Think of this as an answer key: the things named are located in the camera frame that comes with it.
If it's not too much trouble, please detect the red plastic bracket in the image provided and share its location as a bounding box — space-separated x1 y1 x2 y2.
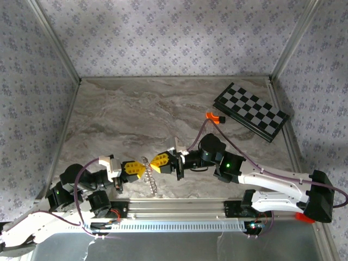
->
295 213 316 224

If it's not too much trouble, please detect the aluminium frame rail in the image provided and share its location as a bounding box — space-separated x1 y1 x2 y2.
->
80 76 272 82
40 80 82 198
268 77 340 261

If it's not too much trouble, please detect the folded black white chessboard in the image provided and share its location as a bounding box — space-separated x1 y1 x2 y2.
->
213 82 290 144

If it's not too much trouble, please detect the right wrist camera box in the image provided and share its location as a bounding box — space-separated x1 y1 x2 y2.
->
166 137 188 157

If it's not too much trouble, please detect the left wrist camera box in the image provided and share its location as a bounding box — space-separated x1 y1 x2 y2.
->
108 159 123 182

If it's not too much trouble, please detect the aluminium arm base rail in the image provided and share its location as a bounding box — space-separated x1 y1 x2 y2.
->
111 197 247 220

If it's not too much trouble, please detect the aluminium frame post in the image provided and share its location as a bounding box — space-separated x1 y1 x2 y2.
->
26 0 82 84
269 0 321 82

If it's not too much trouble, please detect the metal coil spring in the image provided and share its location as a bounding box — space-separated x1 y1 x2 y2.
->
141 156 160 195

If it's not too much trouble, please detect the small circuit board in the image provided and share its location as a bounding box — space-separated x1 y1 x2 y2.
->
246 221 266 235

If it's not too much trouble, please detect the orange curved plastic piece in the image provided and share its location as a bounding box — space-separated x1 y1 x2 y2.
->
206 111 226 125

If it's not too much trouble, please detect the grey metal sheet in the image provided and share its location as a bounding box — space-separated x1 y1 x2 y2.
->
27 231 327 261

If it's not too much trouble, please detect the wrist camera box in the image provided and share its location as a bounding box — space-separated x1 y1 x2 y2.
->
108 159 123 182
166 137 188 157

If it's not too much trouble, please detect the black cable connector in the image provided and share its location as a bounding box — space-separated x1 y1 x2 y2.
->
90 221 120 231

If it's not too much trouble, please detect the white slotted cable duct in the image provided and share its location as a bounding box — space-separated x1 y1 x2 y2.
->
84 219 247 233

